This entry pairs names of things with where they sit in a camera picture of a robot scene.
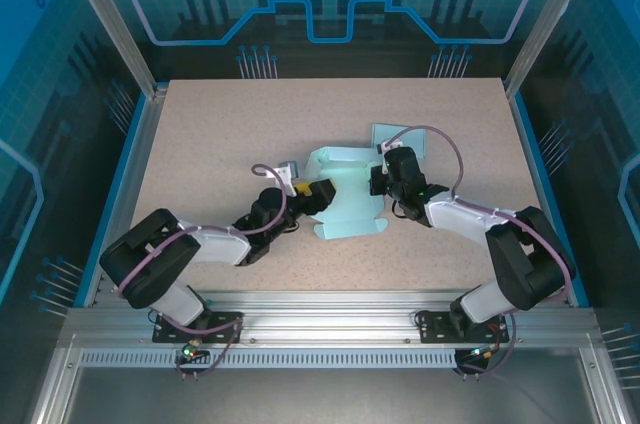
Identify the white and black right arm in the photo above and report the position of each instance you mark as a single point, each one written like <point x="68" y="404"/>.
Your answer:
<point x="470" y="216"/>

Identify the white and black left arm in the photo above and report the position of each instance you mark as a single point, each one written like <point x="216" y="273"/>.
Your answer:
<point x="220" y="244"/>

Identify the blue table edge strip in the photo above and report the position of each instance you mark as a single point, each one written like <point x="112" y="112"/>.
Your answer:
<point x="117" y="194"/>

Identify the small connector with green light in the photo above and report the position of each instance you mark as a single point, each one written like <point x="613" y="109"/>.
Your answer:
<point x="480" y="353"/>
<point x="189" y="351"/>

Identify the aluminium frame rail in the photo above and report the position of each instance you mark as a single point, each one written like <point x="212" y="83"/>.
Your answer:
<point x="325" y="316"/>

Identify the aluminium side rail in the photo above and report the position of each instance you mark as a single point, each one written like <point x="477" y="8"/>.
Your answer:
<point x="144" y="144"/>

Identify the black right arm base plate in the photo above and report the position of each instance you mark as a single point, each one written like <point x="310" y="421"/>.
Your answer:
<point x="430" y="326"/>

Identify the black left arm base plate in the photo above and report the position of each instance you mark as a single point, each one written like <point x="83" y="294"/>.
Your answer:
<point x="161" y="329"/>

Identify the aluminium frame post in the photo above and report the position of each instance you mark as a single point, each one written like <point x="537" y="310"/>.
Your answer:
<point x="114" y="19"/>
<point x="548" y="19"/>

